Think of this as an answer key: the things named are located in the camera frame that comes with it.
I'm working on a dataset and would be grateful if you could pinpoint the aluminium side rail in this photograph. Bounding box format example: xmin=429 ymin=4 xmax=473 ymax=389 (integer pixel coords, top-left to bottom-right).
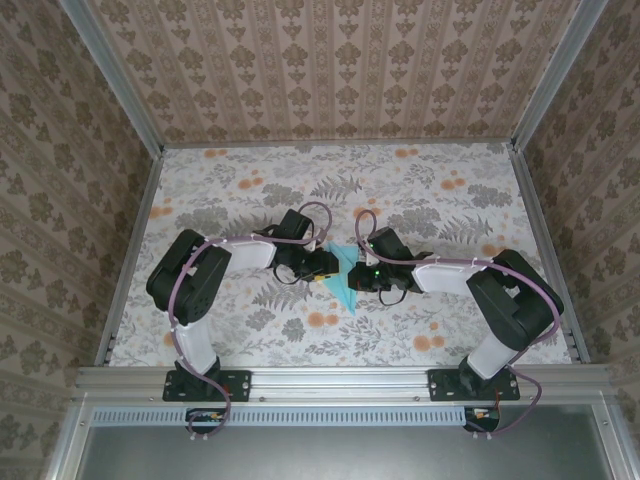
xmin=508 ymin=143 xmax=592 ymax=365
xmin=93 ymin=148 xmax=166 ymax=367

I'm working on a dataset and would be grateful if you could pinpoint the aluminium mounting rail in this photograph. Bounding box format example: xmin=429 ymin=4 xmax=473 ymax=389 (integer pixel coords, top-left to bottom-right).
xmin=74 ymin=364 xmax=615 ymax=404

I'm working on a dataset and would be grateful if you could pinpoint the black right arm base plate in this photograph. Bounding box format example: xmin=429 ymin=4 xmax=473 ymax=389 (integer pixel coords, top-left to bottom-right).
xmin=428 ymin=367 xmax=521 ymax=403

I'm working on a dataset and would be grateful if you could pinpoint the floral printed table cover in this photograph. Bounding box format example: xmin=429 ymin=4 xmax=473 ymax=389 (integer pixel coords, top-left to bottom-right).
xmin=106 ymin=142 xmax=575 ymax=369

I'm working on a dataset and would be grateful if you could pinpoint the light blue cloth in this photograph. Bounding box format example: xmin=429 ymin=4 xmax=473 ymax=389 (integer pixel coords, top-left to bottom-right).
xmin=322 ymin=242 xmax=363 ymax=317

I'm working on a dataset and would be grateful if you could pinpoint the grey slotted cable duct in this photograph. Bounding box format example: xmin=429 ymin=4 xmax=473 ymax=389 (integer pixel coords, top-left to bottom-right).
xmin=92 ymin=405 xmax=469 ymax=428

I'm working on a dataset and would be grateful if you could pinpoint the grey metal panel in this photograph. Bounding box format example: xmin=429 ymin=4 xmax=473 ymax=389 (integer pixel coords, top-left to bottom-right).
xmin=44 ymin=403 xmax=640 ymax=480

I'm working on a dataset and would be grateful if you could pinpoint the small black connector board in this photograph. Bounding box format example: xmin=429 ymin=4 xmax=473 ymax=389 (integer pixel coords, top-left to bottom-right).
xmin=463 ymin=405 xmax=501 ymax=433
xmin=184 ymin=407 xmax=227 ymax=434

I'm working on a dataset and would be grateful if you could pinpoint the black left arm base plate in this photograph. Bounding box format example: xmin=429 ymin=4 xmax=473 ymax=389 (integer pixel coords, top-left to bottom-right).
xmin=162 ymin=368 xmax=253 ymax=403

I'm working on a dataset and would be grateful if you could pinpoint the aluminium frame post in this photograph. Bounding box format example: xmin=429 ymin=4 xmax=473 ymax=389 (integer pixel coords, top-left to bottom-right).
xmin=62 ymin=0 xmax=166 ymax=157
xmin=509 ymin=0 xmax=612 ymax=151

